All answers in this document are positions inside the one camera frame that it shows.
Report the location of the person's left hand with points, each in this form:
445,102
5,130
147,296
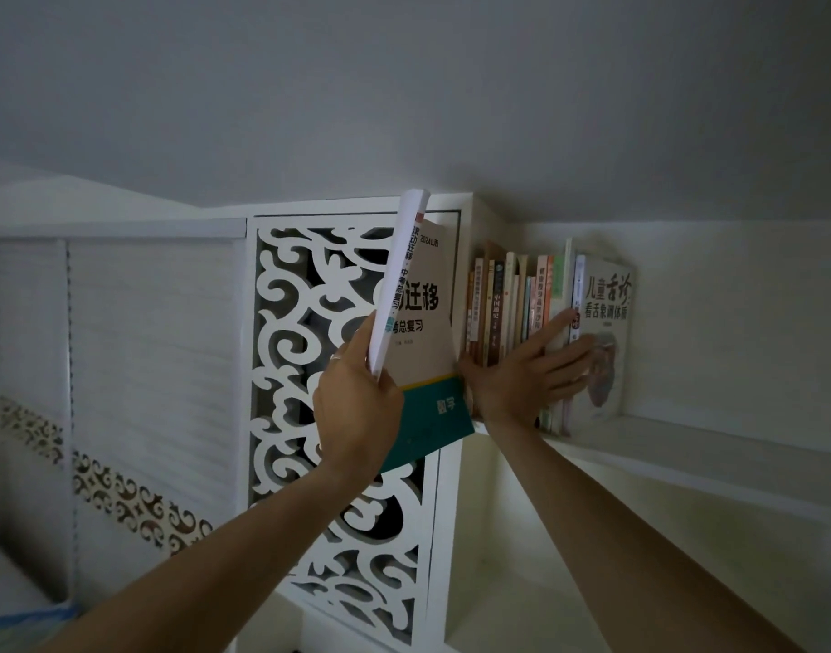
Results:
354,414

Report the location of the person's right hand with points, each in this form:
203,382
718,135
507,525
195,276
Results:
517,387

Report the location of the person's right middle finger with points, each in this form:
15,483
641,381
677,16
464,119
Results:
570,353

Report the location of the person's left thumb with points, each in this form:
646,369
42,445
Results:
390,391

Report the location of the person's right thumb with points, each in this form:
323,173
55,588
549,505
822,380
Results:
472,377

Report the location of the person's right little finger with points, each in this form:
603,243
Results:
565,399

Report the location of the white illustrated cover book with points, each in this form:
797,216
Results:
609,360

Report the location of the beige and teal workbook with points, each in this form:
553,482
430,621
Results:
422,319

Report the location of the person's right forearm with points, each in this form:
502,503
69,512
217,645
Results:
612,537

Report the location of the person's left forearm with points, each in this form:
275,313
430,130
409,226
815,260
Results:
238,564

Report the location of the row of upright books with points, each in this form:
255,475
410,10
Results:
503,299

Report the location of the white carved fretwork cabinet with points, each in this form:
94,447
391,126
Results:
299,319

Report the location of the white shelf board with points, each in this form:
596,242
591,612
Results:
694,462

